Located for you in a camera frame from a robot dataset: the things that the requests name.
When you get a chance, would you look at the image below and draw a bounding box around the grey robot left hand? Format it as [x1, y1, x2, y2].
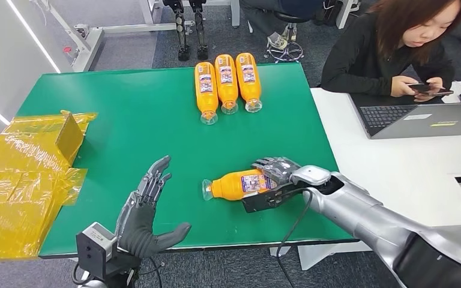
[115, 155, 192, 259]

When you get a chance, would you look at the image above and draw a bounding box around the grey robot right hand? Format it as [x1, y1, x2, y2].
[251, 157, 302, 186]

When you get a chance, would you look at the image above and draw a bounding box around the orange bottle with clear cap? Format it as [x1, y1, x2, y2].
[193, 61, 219, 126]
[201, 169, 279, 202]
[235, 52, 263, 113]
[214, 53, 240, 116]

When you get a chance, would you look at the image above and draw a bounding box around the green table mat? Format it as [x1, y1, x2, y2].
[16, 63, 361, 260]

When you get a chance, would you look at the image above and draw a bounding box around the white desk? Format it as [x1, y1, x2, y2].
[270, 80, 461, 271]

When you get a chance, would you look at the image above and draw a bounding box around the yellow plastic-wrapped cardboard box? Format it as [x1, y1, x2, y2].
[0, 110, 98, 263]

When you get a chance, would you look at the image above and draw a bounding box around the black stool with chrome base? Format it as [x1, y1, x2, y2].
[264, 11, 306, 64]

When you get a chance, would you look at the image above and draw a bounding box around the grey laptop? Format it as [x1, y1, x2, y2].
[349, 93, 461, 140]

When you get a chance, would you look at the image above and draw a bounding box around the seated person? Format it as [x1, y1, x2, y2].
[240, 0, 327, 50]

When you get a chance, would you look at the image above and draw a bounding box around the black robot leg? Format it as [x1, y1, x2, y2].
[163, 0, 192, 62]
[188, 0, 210, 61]

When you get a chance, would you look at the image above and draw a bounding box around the black smartphone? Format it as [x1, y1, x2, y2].
[408, 83, 454, 98]

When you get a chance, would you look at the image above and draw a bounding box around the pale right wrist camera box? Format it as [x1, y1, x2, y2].
[241, 181, 309, 214]

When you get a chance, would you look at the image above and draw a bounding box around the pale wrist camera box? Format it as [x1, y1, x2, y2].
[241, 181, 309, 214]
[75, 222, 118, 280]

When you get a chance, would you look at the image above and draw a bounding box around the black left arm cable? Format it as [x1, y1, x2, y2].
[137, 257, 164, 288]

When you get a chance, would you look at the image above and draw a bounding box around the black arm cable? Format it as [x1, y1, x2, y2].
[276, 188, 315, 288]
[137, 257, 164, 288]

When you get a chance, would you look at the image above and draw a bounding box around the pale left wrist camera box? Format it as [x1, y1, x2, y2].
[75, 222, 118, 280]

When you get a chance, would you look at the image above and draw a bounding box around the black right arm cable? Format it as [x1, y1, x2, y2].
[276, 188, 315, 288]

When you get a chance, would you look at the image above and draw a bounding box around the white metal frame stand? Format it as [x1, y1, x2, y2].
[31, 0, 242, 74]

